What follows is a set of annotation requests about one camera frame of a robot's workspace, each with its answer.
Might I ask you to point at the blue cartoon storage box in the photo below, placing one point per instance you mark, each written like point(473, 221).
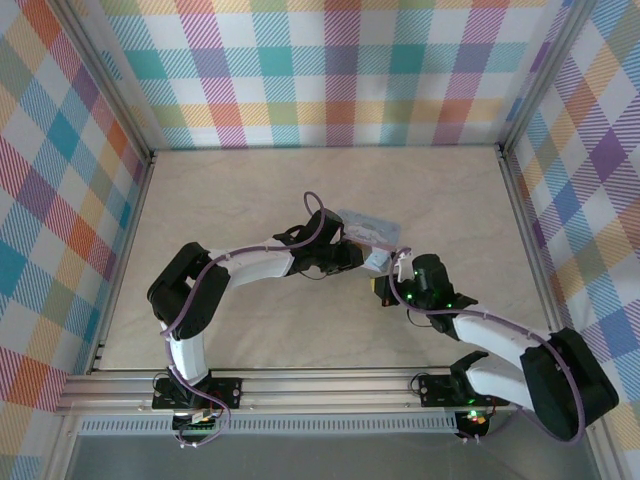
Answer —
point(370, 229)

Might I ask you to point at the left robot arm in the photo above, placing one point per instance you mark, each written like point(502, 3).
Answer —
point(260, 265)

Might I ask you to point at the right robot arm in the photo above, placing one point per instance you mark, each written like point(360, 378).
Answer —
point(500, 335)

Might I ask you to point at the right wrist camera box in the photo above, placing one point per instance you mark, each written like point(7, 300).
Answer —
point(402, 265)

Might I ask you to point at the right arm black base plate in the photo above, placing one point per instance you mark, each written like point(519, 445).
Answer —
point(435, 390)

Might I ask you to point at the aluminium table side rail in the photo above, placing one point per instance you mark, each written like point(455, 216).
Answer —
point(530, 240)
point(131, 240)

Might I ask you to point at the aluminium mounting rail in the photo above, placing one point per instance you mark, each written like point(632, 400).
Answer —
point(325, 392)

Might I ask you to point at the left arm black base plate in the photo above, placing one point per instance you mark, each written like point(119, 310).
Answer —
point(227, 392)

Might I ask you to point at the aluminium frame post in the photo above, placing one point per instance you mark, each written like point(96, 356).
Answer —
point(540, 75)
point(100, 75)

